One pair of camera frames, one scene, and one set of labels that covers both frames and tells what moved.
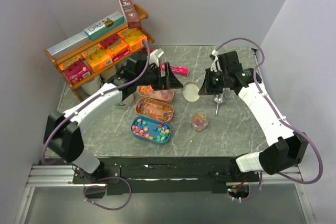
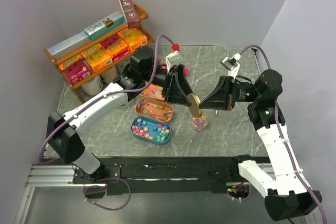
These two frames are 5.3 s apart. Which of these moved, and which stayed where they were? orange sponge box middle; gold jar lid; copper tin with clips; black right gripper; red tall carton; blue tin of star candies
Moved: gold jar lid; black right gripper
Stayed: blue tin of star candies; red tall carton; orange sponge box middle; copper tin with clips
